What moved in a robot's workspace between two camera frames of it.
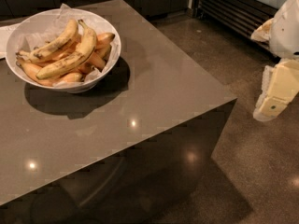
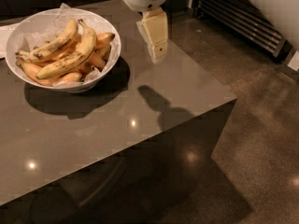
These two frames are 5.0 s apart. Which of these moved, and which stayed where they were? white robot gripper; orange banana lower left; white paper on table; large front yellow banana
Moved: white robot gripper
Stayed: white paper on table; orange banana lower left; large front yellow banana
